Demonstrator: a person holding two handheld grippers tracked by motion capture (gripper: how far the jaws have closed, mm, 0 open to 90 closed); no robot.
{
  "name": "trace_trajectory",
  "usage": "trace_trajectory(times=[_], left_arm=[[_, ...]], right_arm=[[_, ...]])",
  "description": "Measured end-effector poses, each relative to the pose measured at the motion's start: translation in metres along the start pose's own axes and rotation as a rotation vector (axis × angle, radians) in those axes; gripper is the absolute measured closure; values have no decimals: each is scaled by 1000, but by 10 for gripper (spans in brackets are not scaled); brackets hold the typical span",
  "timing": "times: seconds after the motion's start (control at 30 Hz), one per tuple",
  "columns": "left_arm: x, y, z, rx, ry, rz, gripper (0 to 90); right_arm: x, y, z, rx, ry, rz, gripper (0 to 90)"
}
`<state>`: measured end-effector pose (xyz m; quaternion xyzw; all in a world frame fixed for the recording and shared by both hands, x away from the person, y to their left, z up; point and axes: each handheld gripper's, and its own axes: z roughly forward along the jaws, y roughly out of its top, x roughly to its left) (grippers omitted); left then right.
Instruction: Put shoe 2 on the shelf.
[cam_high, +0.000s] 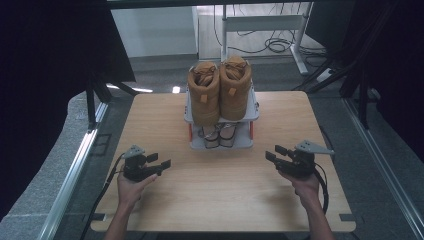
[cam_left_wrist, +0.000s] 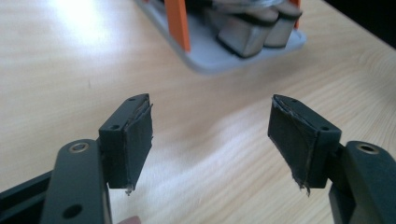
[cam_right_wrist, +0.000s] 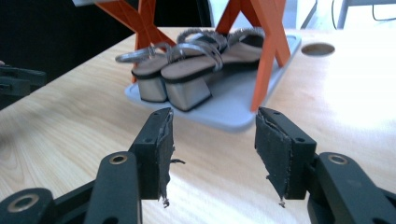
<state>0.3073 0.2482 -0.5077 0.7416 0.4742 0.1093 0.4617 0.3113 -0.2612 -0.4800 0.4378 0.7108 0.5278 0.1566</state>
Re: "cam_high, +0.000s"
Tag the black tripod stand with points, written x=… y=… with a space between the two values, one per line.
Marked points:
x=361 y=100
x=91 y=103

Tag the aluminium rail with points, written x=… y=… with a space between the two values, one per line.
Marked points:
x=71 y=180
x=383 y=163

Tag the dark curtain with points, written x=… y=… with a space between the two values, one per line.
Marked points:
x=50 y=66
x=400 y=66

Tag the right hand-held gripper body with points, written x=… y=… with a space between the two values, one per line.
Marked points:
x=300 y=163

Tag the grey shoe rack orange legs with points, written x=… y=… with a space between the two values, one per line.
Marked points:
x=245 y=133

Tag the person's left hand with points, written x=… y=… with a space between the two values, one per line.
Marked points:
x=131 y=191

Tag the tan suede boot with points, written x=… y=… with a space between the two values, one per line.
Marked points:
x=235 y=90
x=204 y=96

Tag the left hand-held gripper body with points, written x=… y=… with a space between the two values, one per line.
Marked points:
x=136 y=168

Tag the white desk frame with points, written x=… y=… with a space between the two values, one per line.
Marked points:
x=263 y=23

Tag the white power strip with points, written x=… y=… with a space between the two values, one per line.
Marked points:
x=323 y=75

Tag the person's right hand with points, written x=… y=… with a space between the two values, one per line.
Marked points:
x=306 y=188

